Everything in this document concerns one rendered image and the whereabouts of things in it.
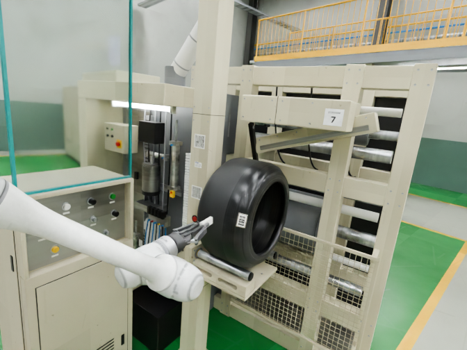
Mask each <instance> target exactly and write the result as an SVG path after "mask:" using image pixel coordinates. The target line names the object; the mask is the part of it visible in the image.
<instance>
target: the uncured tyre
mask: <svg viewBox="0 0 467 350"><path fill-rule="evenodd" d="M288 205H289V187H288V181H287V179H286V177H285V176H284V174H283V172H282V171H281V169H280V168H279V167H278V166H276V165H274V164H272V163H270V162H263V161H260V160H253V159H249V158H233V159H231V160H228V161H226V162H225V163H224V164H223V165H221V166H220V167H219V168H218V169H217V170H216V171H215V172H214V173H213V174H212V176H211V177H210V179H209V180H208V182H207V183H206V185H205V187H204V190H203V192H202V195H201V197H200V200H199V205H198V210H197V221H199V222H201V221H204V220H205V219H207V218H208V217H210V216H211V217H213V223H212V224H211V225H210V226H209V227H208V228H206V234H205V235H204V236H203V238H202V239H201V242H202V245H203V246H204V248H205V249H206V250H207V251H209V253H210V254H212V255H214V256H216V257H218V258H221V259H223V260H225V261H227V262H229V263H231V264H234V265H240V266H241V267H244V268H250V267H253V266H255V265H258V264H260V263H262V262H263V261H264V260H265V259H266V258H267V257H268V256H269V255H270V254H271V253H272V251H273V249H274V248H275V246H276V244H277V243H278V241H279V238H280V236H281V233H282V231H283V228H284V224H285V222H286V217H287V213H288ZM239 213H242V214H246V215H248V216H247V221H246V225H245V228H242V227H239V226H236V224H237V220H238V214H239Z"/></svg>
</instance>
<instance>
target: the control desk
mask: <svg viewBox="0 0 467 350"><path fill-rule="evenodd" d="M28 196H30V197H31V198H32V199H34V200H36V201H37V202H38V203H40V204H42V205H43V206H45V207H47V208H48V209H50V210H52V211H54V212H55V213H58V214H59V215H62V216H64V217H66V218H68V219H70V220H72V221H75V222H77V223H79V224H81V225H84V226H86V227H88V228H90V229H92V230H94V231H96V232H98V233H101V234H103V235H105V236H107V237H109V238H111V239H114V240H116V241H118V242H120V243H122V244H125V245H126V246H128V247H131V248H133V178H124V179H120V180H115V181H107V182H103V183H95V184H91V185H83V186H78V187H71V188H66V189H61V190H54V191H50V192H42V193H37V194H30V195H28ZM132 305H133V288H126V289H125V288H123V287H122V286H121V285H120V284H119V283H118V282H117V280H116V278H115V266H114V265H111V264H109V263H107V262H104V261H102V260H98V259H96V258H93V257H91V256H88V255H85V254H84V253H81V252H78V251H75V250H73V249H70V248H68V247H65V246H63V245H60V244H57V243H55V242H52V241H50V240H46V239H44V238H41V237H38V236H34V235H30V234H27V233H21V232H18V231H11V230H6V229H2V228H0V329H1V340H2V347H3V350H132Z"/></svg>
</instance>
